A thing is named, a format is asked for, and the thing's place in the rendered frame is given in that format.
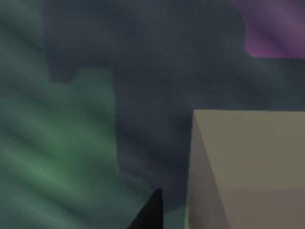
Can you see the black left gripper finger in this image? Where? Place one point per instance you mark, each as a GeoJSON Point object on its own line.
{"type": "Point", "coordinates": [152, 212]}

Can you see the beige box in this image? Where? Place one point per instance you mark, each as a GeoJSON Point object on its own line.
{"type": "Point", "coordinates": [247, 167]}

